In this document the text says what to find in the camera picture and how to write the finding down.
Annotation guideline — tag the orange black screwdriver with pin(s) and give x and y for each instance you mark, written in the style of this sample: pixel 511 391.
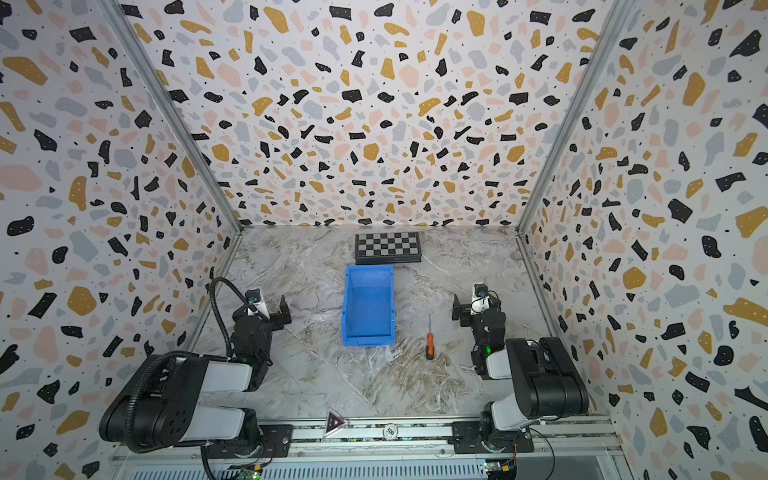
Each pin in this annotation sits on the orange black screwdriver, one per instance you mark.
pixel 430 347

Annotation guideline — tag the left corner aluminium post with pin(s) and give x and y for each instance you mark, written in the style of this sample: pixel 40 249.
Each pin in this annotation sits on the left corner aluminium post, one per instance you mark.
pixel 114 16

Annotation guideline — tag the corner aluminium post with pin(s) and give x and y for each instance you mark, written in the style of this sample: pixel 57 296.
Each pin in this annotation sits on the corner aluminium post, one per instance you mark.
pixel 616 19
pixel 114 16

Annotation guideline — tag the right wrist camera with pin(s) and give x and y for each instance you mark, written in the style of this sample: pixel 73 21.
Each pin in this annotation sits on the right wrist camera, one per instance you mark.
pixel 480 299

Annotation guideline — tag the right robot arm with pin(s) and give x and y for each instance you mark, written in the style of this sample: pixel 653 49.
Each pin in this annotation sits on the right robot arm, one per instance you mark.
pixel 545 384

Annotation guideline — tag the triangular warning sticker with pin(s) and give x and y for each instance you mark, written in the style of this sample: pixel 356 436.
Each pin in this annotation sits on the triangular warning sticker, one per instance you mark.
pixel 334 423

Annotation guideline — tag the blue plastic bin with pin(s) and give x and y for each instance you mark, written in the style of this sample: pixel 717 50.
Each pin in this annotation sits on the blue plastic bin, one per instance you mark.
pixel 368 311

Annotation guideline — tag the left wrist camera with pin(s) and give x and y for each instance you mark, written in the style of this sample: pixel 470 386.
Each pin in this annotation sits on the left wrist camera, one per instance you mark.
pixel 256 304

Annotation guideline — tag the black white checkerboard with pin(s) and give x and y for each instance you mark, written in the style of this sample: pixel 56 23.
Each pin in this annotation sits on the black white checkerboard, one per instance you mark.
pixel 387 248

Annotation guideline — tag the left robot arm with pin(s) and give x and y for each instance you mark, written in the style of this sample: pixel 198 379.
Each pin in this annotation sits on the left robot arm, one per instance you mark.
pixel 160 405

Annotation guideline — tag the right corner aluminium post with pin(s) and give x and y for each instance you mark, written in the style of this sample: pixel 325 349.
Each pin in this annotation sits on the right corner aluminium post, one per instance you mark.
pixel 616 19

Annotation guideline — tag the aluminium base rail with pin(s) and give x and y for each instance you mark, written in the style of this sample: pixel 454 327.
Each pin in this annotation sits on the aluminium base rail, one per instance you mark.
pixel 446 447

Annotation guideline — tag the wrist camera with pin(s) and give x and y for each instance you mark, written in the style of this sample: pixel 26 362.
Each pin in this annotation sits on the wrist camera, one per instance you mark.
pixel 256 304
pixel 480 299

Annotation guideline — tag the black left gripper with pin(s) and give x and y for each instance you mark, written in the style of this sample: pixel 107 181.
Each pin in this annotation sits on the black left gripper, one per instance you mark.
pixel 264 318

